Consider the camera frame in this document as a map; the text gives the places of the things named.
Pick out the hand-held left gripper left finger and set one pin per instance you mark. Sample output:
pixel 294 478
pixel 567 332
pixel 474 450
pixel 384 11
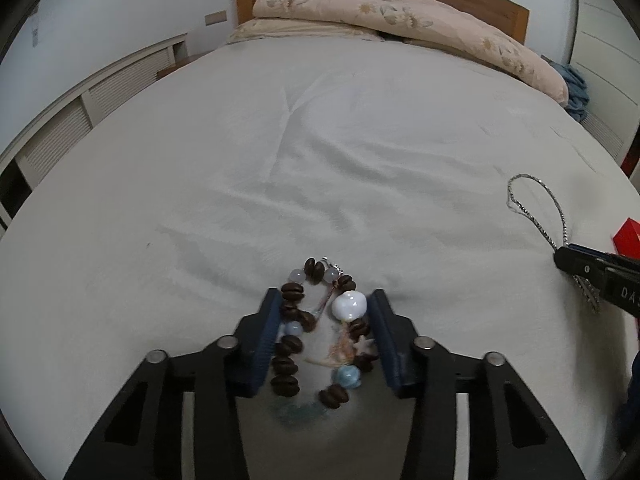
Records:
pixel 265 345

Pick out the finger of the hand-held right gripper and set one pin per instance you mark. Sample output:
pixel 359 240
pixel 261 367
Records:
pixel 580 266
pixel 590 251

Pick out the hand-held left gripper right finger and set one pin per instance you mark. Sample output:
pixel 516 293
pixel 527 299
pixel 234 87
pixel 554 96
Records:
pixel 387 345

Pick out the red jewelry box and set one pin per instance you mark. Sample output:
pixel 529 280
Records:
pixel 631 240

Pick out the person's right forearm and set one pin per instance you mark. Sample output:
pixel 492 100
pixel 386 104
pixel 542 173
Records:
pixel 631 405

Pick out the blue clothes pile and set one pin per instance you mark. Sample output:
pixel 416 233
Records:
pixel 575 90

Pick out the bed with white sheet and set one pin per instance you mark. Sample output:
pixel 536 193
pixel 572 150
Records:
pixel 350 160

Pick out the white wardrobe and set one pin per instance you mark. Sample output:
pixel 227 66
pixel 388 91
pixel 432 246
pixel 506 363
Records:
pixel 605 35

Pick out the wooden headboard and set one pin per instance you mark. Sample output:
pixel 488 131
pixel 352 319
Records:
pixel 500 10

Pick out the white window bench cabinet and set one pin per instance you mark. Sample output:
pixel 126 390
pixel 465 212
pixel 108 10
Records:
pixel 60 125

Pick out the pink floral quilt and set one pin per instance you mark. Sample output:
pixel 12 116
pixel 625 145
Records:
pixel 400 15

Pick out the beige pillow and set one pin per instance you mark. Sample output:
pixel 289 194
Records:
pixel 280 30

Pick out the beige wall switch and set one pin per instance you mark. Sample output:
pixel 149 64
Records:
pixel 216 17

